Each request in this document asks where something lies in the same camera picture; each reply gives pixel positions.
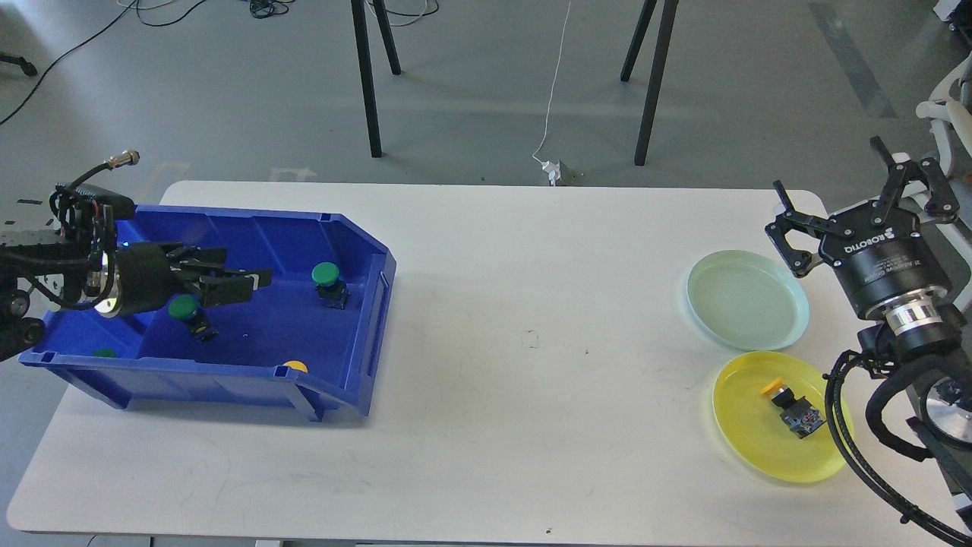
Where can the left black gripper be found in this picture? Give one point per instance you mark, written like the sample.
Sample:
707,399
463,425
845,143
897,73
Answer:
148,274

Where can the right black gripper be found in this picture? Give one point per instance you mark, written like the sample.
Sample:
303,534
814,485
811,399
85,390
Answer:
885,258

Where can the green push button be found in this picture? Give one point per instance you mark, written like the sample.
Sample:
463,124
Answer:
186,309
331,289

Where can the yellow push button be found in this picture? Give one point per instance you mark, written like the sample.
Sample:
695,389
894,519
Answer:
798,414

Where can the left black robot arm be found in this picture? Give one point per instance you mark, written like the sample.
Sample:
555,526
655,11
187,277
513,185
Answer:
81,265

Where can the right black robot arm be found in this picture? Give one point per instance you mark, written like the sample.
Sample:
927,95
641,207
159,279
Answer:
913,344

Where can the yellow button at bin front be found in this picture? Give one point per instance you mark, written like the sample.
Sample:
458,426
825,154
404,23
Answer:
294,366

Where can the light green plate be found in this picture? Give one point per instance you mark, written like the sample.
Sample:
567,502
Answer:
746,300

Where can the yellow plate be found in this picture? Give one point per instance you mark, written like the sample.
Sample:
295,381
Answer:
751,424

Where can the blue plastic bin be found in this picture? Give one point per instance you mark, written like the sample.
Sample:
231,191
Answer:
158,359

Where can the black stand leg right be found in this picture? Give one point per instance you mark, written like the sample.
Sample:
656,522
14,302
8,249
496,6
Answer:
657,73

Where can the black stand leg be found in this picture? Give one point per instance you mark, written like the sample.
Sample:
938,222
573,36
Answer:
360,27
657,73

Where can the black stand leg left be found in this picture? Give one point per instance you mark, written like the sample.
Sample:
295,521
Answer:
360,27

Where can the white chair frame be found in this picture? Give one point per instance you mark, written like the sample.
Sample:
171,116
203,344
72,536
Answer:
947,111

